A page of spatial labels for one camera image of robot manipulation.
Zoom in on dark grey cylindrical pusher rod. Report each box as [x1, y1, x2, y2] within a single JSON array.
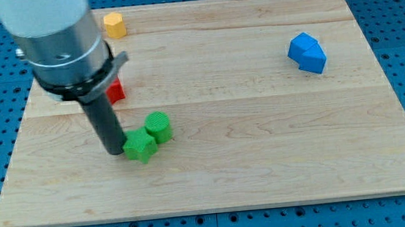
[[80, 94, 127, 155]]

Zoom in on green star block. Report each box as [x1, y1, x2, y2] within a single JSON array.
[[122, 127, 158, 164]]

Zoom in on green cylinder block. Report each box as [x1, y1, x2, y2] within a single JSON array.
[[144, 111, 173, 144]]

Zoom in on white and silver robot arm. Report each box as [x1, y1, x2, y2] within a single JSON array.
[[0, 0, 128, 155]]

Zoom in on light wooden board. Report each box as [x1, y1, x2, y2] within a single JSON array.
[[0, 0, 405, 227]]

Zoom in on red block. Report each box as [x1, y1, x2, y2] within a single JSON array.
[[105, 78, 126, 105]]

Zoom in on yellow hexagon block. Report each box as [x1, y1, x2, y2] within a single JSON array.
[[103, 12, 127, 39]]

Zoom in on blue angular block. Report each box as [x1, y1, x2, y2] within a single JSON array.
[[288, 32, 327, 74]]

